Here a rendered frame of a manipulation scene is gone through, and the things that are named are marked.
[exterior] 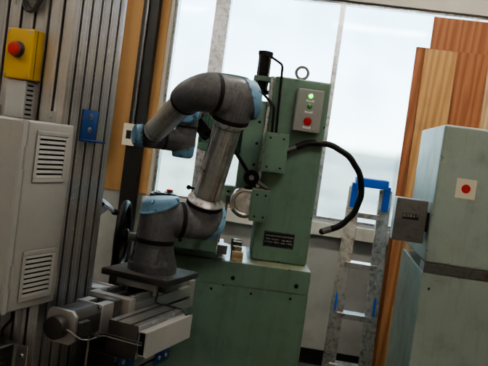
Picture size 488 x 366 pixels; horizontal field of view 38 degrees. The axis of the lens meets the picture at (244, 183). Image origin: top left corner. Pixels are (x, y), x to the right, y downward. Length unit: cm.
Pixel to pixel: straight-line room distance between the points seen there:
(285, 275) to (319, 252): 155
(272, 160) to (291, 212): 23
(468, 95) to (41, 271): 287
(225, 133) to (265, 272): 75
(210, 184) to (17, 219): 64
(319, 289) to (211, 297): 164
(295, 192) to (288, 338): 56
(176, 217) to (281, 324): 75
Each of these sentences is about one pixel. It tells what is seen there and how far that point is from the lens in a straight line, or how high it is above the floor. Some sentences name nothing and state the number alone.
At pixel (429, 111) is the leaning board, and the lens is 407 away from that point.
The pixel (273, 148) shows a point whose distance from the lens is 264.
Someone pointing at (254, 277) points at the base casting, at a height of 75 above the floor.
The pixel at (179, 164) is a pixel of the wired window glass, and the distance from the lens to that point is 432.
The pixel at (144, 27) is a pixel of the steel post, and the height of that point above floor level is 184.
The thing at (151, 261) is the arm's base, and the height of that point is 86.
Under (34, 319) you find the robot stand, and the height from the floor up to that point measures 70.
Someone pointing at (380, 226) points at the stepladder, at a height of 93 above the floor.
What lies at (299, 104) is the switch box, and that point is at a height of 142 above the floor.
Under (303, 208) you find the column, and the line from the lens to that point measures 275.
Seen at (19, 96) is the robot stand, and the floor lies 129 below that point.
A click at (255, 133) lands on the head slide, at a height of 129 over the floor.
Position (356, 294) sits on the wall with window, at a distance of 425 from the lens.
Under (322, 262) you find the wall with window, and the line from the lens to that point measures 421.
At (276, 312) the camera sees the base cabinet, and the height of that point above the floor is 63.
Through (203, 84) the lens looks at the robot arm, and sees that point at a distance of 200.
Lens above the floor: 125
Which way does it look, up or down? 3 degrees down
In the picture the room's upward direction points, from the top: 8 degrees clockwise
